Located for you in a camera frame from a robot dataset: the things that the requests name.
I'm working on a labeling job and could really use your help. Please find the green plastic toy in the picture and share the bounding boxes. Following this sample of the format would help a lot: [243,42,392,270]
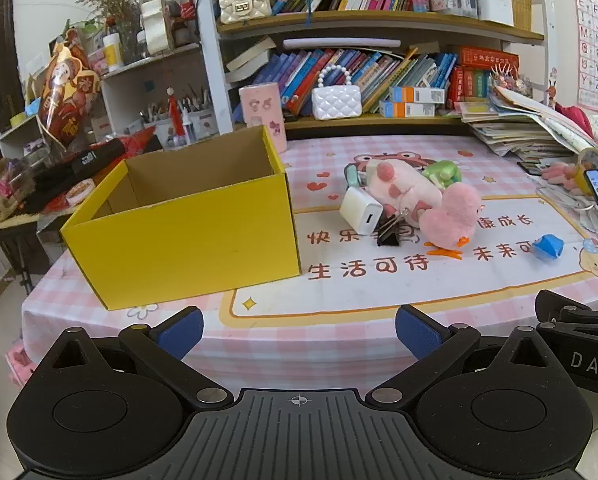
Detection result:
[423,160,462,190]

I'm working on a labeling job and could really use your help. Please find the red thick books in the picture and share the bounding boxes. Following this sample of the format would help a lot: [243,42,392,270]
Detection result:
[452,46,520,106]

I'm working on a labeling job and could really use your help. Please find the pink plush chick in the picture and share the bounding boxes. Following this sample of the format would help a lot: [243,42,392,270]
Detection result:
[419,182,484,261]

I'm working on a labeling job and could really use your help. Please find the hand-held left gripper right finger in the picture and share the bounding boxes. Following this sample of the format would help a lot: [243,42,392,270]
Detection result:
[368,304,562,408]

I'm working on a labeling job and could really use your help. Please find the white pen holder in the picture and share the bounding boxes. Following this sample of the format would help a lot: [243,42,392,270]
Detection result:
[476,0,515,26]

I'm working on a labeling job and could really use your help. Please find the pink cylinder pen holder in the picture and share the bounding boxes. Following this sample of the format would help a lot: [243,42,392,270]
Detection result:
[238,82,287,153]

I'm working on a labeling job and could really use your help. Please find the white cable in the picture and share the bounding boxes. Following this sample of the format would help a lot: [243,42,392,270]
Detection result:
[536,185,598,236]

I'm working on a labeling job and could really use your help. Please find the yellow tape roll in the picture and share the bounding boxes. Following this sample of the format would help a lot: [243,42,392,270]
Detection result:
[576,147,598,196]

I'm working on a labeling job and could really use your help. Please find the white jar yellow label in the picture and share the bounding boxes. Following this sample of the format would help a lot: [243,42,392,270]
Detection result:
[103,34,124,73]

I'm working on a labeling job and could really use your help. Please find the thick white-paged book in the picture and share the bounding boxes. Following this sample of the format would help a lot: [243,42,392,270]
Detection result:
[225,36,277,73]

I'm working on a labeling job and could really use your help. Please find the yellow cardboard box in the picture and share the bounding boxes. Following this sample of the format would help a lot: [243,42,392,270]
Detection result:
[60,125,302,311]

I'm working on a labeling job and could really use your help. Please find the stack of papers and booklets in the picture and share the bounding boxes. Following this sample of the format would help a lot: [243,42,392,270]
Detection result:
[454,85,598,161]

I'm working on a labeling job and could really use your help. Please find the row of blue leaning books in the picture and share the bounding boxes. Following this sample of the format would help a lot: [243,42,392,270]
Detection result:
[224,47,460,116]

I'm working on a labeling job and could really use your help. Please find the white quilted handbag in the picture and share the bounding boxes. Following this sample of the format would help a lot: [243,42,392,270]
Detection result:
[311,65,364,121]

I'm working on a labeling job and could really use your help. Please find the small blue plastic toy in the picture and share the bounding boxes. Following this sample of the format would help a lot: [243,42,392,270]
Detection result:
[532,234,564,260]

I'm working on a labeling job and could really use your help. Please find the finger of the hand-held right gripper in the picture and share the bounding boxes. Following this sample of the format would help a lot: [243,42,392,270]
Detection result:
[535,289,598,333]

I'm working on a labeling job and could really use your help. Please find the white shelf unit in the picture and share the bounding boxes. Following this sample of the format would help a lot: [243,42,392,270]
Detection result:
[0,42,215,161]

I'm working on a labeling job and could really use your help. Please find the red plastic bag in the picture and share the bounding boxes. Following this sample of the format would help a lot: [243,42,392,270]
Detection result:
[114,127,162,156]

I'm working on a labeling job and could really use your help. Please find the dried flower bunch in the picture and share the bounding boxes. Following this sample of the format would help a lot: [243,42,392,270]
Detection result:
[76,0,144,61]

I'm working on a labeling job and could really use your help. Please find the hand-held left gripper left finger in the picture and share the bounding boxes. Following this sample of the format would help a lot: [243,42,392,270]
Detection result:
[39,306,228,409]

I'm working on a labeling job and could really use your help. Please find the red cloth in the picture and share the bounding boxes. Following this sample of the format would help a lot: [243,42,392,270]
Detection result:
[554,102,595,138]

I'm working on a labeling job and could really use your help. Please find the red snack bag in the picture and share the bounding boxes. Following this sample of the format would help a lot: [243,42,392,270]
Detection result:
[29,30,102,148]

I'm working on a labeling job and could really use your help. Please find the orange white carton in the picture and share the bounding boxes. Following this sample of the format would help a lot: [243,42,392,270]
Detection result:
[389,86,447,103]
[379,101,447,117]

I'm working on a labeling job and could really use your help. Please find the pink floor item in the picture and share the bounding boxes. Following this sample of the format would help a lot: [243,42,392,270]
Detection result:
[6,340,37,386]

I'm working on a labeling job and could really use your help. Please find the white rolled paper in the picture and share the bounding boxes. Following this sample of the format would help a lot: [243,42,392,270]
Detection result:
[283,36,410,51]

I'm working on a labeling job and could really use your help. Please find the black long case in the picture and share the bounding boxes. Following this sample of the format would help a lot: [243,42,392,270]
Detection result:
[9,137,130,211]

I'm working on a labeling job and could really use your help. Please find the pink fluffy item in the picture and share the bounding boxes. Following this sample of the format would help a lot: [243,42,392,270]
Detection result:
[542,162,587,193]

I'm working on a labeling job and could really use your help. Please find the black binder clip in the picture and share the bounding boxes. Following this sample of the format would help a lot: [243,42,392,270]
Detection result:
[376,207,415,247]

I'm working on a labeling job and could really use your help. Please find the brush and pen holders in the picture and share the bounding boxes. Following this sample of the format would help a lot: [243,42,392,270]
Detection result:
[139,90,215,146]

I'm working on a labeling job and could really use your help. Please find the white ribbon roll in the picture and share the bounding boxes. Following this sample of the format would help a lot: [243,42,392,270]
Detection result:
[139,0,175,56]

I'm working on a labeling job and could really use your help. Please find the teal plastic clip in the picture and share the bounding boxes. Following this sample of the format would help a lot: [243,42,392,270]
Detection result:
[344,164,367,191]

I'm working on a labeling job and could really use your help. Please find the pink plush pig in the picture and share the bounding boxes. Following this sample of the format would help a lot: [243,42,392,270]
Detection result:
[366,159,445,226]

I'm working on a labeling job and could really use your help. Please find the pink checked table mat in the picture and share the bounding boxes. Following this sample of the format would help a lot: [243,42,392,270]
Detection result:
[21,135,598,386]

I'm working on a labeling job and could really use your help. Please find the white charger cube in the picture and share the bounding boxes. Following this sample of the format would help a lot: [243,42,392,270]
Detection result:
[340,187,384,236]

